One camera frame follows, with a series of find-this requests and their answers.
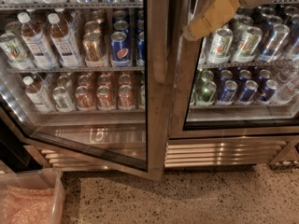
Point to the green 7up can left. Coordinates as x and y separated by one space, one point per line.
16 52

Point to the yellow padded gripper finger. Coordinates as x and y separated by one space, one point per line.
213 16

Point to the green can right lower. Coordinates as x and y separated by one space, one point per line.
206 93

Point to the orange soda can right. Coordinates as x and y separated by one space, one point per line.
126 97

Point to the pink bubble wrap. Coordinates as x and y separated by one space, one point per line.
26 206

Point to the glass fridge door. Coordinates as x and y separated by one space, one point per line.
133 138
193 121

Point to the green soda can lower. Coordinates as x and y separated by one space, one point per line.
142 97

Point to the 7up can fridge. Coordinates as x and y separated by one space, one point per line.
246 46
220 46

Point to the tea bottle white cap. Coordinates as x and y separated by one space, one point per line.
39 45
64 41

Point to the silver can lower shelf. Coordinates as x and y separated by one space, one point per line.
63 99

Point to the orange soda can left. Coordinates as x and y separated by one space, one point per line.
85 99

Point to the clear plastic bin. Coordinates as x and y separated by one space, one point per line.
42 179

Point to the small bottle lower shelf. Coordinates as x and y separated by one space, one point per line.
38 94

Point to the silver blue can upper right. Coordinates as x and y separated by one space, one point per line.
270 48

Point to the orange soda can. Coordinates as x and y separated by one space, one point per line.
105 98
126 97
85 99

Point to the water bottle right lower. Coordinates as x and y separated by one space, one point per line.
287 91

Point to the steel fridge bottom grille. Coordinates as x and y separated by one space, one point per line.
195 153

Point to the blue pepsi can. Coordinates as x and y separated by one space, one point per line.
120 50
140 50

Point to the blue Pepsi can right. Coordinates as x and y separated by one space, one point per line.
140 50

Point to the gold soda can front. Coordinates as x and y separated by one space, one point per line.
95 50

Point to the orange soda can middle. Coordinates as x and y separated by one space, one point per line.
105 98

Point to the blue Pepsi can front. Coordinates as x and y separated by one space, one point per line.
120 50

